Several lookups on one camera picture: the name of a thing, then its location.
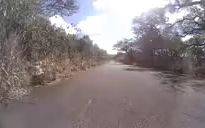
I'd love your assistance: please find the grey-brown dirt road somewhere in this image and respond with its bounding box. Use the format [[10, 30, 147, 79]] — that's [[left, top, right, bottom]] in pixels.
[[0, 59, 205, 128]]

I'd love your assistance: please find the row of trees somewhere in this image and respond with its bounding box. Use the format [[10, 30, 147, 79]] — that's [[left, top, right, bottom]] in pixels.
[[112, 0, 205, 77]]

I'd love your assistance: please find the dry bushes and brush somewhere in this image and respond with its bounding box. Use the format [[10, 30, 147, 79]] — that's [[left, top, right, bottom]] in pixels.
[[0, 0, 110, 104]]

